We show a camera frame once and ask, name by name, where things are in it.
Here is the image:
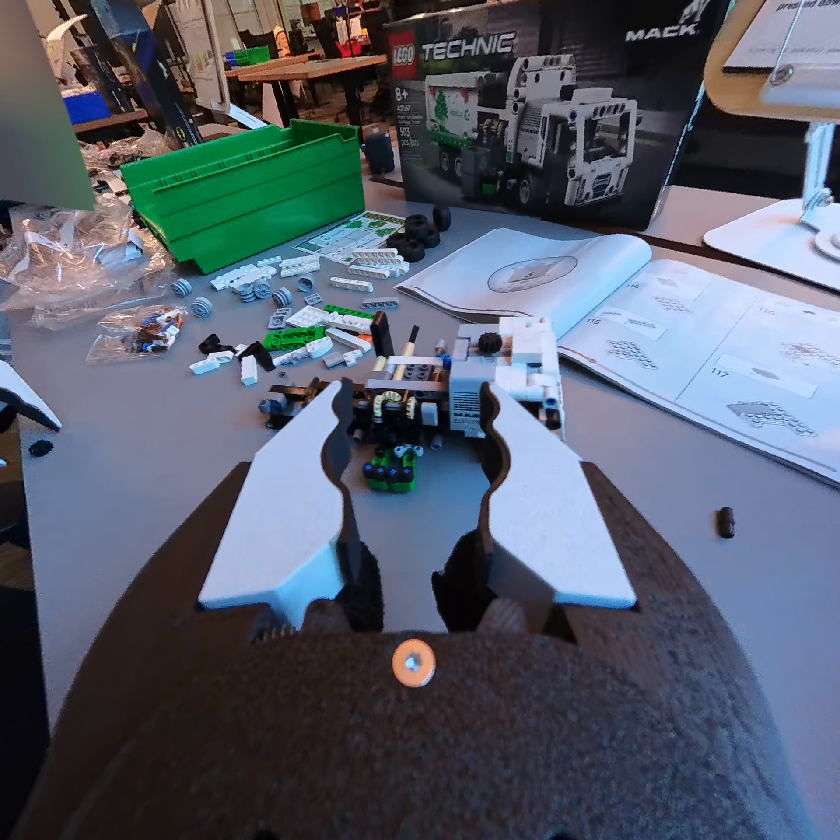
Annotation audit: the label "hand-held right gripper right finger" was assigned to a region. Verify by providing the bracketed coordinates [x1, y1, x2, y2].
[478, 382, 639, 608]

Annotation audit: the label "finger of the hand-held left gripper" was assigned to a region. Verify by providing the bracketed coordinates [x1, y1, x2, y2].
[0, 357, 62, 432]

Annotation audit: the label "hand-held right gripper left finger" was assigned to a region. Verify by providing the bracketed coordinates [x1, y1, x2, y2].
[197, 377, 365, 630]

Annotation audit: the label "small clear bag of pieces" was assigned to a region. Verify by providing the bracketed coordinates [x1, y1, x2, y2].
[85, 305, 189, 366]

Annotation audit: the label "partly built lego truck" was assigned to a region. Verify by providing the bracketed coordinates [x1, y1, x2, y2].
[258, 308, 567, 454]

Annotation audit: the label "small green lego assembly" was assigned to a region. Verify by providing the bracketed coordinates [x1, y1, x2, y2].
[363, 445, 420, 494]

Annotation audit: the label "green curved lego panel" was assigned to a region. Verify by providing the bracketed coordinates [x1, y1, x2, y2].
[262, 326, 327, 353]

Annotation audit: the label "pile of loose lego pieces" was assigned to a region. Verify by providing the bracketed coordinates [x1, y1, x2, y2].
[171, 246, 411, 388]

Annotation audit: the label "open lego instruction booklet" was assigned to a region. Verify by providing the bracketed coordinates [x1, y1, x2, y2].
[394, 227, 840, 487]

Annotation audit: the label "lego sticker sheet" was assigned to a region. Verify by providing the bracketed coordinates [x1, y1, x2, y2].
[293, 211, 408, 258]

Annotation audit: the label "black lego set box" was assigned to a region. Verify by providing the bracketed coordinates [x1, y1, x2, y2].
[382, 0, 732, 232]

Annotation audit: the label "pile of clear plastic bags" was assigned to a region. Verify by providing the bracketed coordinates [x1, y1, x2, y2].
[0, 125, 177, 330]

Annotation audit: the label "group of grey wheel hubs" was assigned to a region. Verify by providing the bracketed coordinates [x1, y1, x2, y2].
[172, 272, 317, 320]

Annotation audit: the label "green plastic bin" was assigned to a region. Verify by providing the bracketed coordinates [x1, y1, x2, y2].
[120, 119, 366, 275]

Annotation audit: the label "blue storage crate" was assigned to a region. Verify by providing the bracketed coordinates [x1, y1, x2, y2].
[62, 91, 111, 126]

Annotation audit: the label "white desk stand with board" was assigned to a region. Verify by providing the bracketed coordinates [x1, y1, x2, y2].
[703, 0, 840, 293]

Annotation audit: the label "dark tall cardboard box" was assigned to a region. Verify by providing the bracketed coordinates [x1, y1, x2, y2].
[72, 0, 206, 149]

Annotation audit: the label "black cylindrical container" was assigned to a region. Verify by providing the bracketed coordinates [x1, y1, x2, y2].
[363, 125, 395, 175]

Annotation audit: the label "wooden office table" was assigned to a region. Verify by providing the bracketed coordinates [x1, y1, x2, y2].
[226, 54, 388, 127]

